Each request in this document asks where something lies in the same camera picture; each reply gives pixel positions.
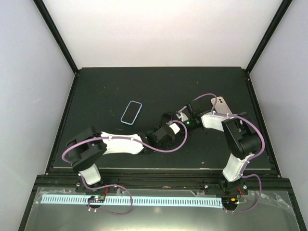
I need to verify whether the black phone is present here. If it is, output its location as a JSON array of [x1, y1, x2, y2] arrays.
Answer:
[[161, 112, 174, 121]]

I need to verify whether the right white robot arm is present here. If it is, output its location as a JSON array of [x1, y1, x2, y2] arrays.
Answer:
[[180, 97, 265, 194]]

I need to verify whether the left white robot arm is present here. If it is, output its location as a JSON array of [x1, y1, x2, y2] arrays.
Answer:
[[62, 121, 181, 192]]

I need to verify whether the phone in blue case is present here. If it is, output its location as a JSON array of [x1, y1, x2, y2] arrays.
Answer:
[[120, 101, 142, 125]]

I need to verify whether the black foam table mat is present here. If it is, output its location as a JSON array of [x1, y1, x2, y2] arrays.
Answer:
[[51, 67, 265, 172]]

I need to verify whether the right circuit board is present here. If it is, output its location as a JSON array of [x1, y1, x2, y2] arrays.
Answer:
[[221, 198, 241, 205]]

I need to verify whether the circuit board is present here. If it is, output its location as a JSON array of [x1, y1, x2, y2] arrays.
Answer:
[[221, 198, 241, 205], [88, 195, 105, 203]]

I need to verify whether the left circuit board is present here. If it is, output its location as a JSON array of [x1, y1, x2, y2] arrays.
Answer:
[[88, 195, 105, 203]]

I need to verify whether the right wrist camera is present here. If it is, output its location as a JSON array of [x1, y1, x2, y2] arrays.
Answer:
[[176, 109, 191, 122]]

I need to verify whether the white slotted cable duct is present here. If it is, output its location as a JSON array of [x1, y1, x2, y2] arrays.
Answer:
[[40, 194, 223, 208]]

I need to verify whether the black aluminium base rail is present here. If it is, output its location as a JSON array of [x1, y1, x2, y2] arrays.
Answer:
[[33, 172, 293, 195]]

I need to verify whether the right black frame post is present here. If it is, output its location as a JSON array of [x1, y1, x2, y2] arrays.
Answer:
[[245, 0, 292, 74]]

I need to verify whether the black frame post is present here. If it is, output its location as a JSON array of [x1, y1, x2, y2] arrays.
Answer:
[[245, 0, 292, 74], [33, 0, 79, 75]]

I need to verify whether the left black frame post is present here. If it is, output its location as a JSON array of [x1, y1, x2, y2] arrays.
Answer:
[[33, 0, 79, 75]]

